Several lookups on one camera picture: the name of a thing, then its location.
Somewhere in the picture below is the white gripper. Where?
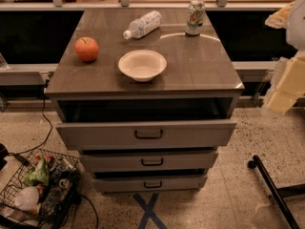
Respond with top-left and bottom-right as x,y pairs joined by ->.
265,0 -> 305,114

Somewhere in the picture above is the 7up soda can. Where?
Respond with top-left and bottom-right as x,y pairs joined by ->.
185,0 -> 205,35

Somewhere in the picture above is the white paper bowl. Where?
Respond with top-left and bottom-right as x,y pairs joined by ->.
118,50 -> 167,82

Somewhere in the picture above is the top grey drawer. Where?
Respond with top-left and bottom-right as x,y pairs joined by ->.
56,119 -> 236,151

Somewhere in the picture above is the grey drawer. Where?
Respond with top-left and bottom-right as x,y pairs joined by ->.
92,175 -> 207,193
56,119 -> 236,151
80,150 -> 218,173

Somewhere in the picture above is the black chair base leg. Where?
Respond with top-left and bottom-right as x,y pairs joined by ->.
248,155 -> 305,229

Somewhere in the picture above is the middle grey drawer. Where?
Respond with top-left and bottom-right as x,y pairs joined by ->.
80,150 -> 218,173

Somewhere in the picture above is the grey drawer cabinet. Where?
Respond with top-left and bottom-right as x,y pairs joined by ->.
47,8 -> 244,180

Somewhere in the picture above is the clear plastic water bottle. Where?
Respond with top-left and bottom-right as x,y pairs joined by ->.
123,10 -> 162,39

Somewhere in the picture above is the red apple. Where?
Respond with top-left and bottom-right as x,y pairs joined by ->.
74,37 -> 99,62

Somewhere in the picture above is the bottom grey drawer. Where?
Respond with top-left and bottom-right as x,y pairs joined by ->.
92,175 -> 207,193

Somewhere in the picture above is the blue tape cross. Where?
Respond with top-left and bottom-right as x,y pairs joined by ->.
133,193 -> 168,229

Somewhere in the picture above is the green snack bag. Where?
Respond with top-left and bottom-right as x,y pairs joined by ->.
24,158 -> 49,186

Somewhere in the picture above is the white round object in basket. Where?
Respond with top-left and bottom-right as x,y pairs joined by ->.
14,186 -> 39,211

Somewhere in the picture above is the black power cable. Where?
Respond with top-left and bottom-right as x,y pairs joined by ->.
8,79 -> 54,156

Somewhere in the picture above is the black wire basket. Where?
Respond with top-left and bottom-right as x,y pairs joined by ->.
0,149 -> 81,229

